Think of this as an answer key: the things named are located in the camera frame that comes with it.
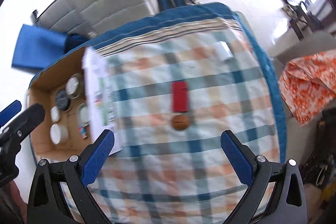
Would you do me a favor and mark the black round ME tin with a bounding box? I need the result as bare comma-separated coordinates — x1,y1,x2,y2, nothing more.
55,89,71,111

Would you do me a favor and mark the clear tape roll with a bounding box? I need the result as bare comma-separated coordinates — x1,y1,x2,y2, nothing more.
77,103,89,127

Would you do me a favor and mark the brown walnut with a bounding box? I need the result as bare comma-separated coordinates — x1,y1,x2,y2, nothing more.
171,114,190,131

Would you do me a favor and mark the silver metal cup with strainer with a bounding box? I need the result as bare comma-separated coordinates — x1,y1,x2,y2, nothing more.
65,73,84,100

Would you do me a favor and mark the red rectangular case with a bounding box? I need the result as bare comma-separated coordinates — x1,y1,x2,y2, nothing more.
172,81,189,113

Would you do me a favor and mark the orange patterned cloth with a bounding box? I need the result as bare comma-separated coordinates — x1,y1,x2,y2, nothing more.
278,50,335,126

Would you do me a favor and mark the open cardboard box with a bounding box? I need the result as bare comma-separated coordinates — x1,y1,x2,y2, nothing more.
27,45,123,162

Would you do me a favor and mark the small Pepsi bottle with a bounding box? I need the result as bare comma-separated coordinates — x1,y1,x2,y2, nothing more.
79,126,88,139

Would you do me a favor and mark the blue folded mat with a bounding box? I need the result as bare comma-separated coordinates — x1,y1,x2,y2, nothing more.
11,24,68,70

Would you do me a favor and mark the small white cylinder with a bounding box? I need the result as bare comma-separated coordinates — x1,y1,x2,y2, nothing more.
215,41,233,61

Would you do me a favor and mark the plaid tablecloth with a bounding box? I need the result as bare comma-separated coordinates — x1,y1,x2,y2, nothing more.
72,2,286,223

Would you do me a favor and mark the dark wooden chair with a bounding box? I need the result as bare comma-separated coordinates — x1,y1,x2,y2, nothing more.
282,2,323,40

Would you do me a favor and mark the white round container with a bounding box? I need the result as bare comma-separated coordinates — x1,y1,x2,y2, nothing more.
50,123,68,145

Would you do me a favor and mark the grey padded chair left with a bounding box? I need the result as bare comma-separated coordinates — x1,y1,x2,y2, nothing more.
34,0,95,36

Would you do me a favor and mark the white earbuds case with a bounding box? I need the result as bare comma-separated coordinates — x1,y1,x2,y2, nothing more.
50,106,60,123

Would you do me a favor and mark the dark blue knitted cloth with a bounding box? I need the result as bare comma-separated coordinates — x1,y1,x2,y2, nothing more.
64,34,90,53

